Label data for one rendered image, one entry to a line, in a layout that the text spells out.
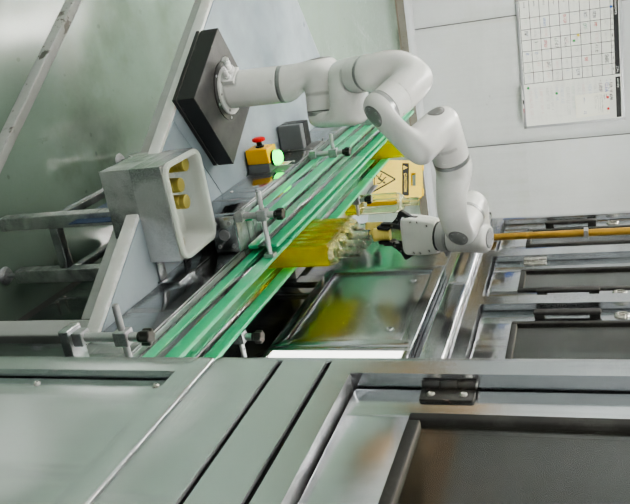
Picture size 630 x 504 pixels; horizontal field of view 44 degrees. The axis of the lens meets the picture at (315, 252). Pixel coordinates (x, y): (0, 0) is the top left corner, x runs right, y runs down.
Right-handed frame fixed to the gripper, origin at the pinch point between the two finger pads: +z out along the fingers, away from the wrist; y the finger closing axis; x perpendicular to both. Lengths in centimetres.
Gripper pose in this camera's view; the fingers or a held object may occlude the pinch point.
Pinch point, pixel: (386, 234)
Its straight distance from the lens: 205.2
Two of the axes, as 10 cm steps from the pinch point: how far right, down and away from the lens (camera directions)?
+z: -8.3, -0.5, 5.6
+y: -1.5, -9.4, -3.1
